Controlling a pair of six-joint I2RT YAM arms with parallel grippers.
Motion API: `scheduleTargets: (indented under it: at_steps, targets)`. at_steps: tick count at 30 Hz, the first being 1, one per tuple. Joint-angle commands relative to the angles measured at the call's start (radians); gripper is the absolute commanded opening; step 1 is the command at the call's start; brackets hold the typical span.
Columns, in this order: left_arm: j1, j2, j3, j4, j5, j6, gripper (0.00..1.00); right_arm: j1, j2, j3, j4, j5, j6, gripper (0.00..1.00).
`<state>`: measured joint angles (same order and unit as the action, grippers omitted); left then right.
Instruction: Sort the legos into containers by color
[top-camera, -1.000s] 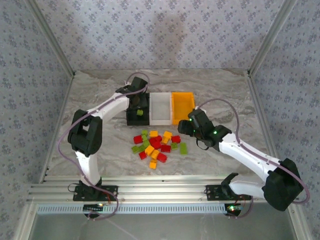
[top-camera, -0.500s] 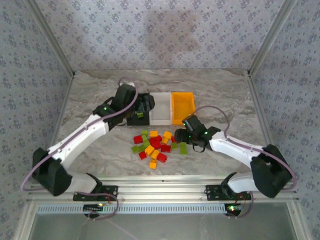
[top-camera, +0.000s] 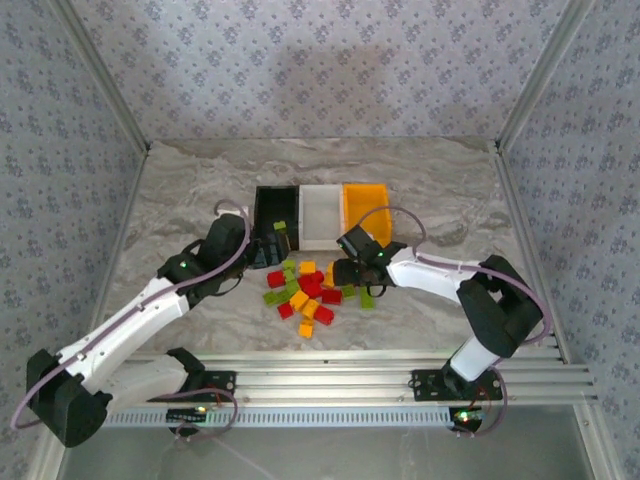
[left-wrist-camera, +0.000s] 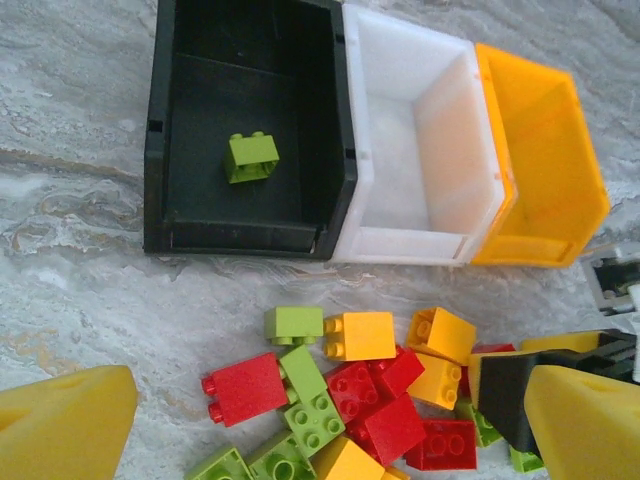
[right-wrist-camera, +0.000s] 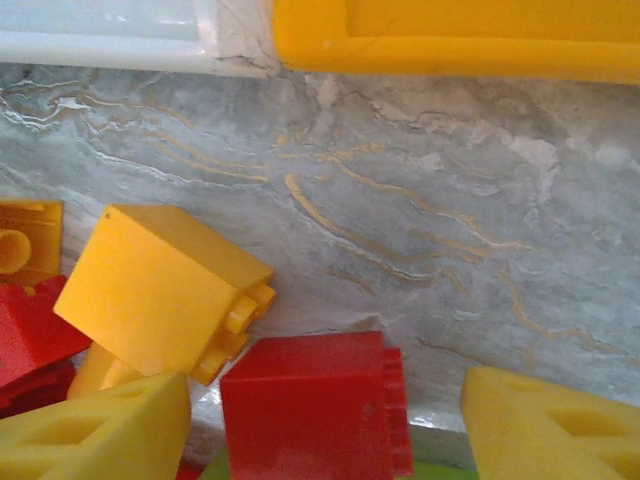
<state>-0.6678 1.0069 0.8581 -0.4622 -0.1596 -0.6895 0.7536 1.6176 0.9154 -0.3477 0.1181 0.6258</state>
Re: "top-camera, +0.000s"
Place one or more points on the small green lego brick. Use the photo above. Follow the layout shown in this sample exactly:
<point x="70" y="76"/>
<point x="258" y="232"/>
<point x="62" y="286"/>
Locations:
<point x="288" y="264"/>
<point x="290" y="275"/>
<point x="291" y="288"/>
<point x="271" y="299"/>
<point x="283" y="296"/>
<point x="349" y="293"/>
<point x="280" y="227"/>

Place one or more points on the red lego brick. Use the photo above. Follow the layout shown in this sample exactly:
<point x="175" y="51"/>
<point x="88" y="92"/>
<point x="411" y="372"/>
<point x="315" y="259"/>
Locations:
<point x="317" y="276"/>
<point x="286" y="311"/>
<point x="331" y="296"/>
<point x="324" y="315"/>
<point x="275" y="279"/>
<point x="311" y="289"/>

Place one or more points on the long green lego brick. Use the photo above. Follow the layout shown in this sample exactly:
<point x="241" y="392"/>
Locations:
<point x="367" y="299"/>

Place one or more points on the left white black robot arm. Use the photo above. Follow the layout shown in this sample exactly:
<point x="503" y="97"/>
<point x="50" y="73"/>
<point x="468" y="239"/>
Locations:
<point x="130" y="320"/>

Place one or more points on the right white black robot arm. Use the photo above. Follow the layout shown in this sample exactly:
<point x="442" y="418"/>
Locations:
<point x="435" y="280"/>

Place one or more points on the black plastic bin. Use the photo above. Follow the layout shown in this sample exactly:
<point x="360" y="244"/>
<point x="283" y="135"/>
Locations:
<point x="270" y="200"/>

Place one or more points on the white plastic bin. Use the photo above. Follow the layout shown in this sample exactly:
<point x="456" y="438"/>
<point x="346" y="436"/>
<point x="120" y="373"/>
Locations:
<point x="320" y="215"/>

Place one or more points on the yellow plastic bin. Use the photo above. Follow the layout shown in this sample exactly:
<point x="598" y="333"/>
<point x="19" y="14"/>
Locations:
<point x="365" y="205"/>

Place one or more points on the left base circuit board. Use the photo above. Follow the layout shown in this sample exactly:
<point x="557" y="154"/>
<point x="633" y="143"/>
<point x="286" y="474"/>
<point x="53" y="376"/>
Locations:
<point x="187" y="414"/>

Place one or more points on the base circuit board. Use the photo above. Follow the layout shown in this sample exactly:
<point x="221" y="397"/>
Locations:
<point x="467" y="416"/>
<point x="187" y="414"/>

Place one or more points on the right base circuit board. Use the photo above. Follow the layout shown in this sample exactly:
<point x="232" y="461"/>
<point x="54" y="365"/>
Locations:
<point x="467" y="416"/>

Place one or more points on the aluminium side rail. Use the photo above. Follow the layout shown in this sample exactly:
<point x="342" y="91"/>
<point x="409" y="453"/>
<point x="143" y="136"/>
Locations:
<point x="525" y="225"/>
<point x="120" y="235"/>

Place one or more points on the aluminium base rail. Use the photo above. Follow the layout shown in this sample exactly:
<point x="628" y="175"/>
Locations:
<point x="325" y="380"/>

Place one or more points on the aluminium frame post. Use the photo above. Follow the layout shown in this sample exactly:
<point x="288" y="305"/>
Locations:
<point x="104" y="75"/>
<point x="544" y="75"/>

